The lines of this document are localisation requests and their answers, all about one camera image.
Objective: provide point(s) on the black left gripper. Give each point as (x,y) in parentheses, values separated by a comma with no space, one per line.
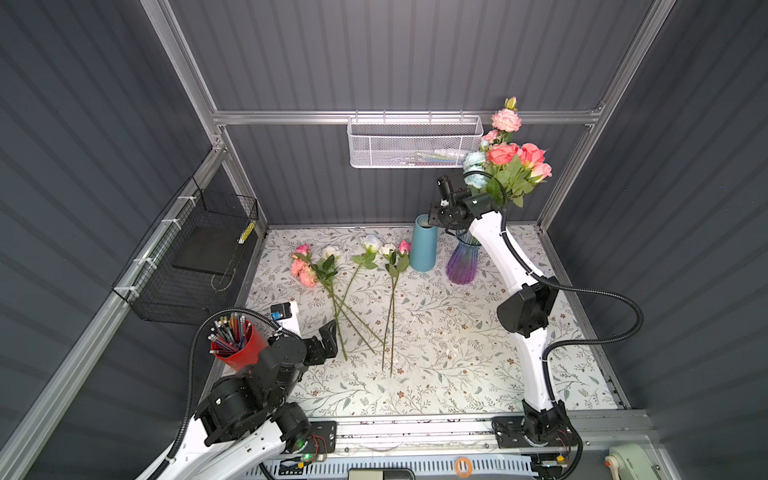
(319,355)

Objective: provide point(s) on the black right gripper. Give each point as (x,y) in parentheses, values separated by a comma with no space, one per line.
(433,211)

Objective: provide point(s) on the white blue carnation stem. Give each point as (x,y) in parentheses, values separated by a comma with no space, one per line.
(474,168)

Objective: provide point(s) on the teal cylindrical vase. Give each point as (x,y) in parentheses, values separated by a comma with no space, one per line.
(423,245)

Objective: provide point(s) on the purple ribbed glass vase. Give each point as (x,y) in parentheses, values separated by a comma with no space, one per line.
(462,265)

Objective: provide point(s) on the coral pink rose stem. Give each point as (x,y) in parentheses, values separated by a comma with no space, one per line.
(504,165)

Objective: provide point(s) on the deep pink rose stem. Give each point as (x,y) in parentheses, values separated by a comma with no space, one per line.
(530,155)

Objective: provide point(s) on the light pink rose stem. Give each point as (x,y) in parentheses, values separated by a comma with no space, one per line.
(540,172)

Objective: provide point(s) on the pink carnation flower stem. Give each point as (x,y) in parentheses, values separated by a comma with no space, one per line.
(505,123)

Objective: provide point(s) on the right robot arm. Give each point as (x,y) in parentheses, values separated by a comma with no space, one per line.
(525,314)

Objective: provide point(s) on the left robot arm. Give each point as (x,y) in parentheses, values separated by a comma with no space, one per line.
(247,418)

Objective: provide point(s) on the white and magenta rosebud stems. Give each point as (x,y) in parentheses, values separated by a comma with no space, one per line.
(396,262)

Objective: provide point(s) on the red pen cup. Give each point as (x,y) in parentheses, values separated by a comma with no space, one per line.
(235,340)

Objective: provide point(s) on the pink double carnation stem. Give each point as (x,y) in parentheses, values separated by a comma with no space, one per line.
(330,291)

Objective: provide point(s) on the small pink bud stem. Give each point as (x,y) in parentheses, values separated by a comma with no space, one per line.
(310,271)

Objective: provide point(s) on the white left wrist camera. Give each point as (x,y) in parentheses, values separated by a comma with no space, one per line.
(286,316)

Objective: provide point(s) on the white wire wall basket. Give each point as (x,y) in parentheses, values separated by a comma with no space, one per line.
(419,142)

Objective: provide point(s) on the black wire wall basket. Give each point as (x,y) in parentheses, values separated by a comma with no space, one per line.
(195,262)

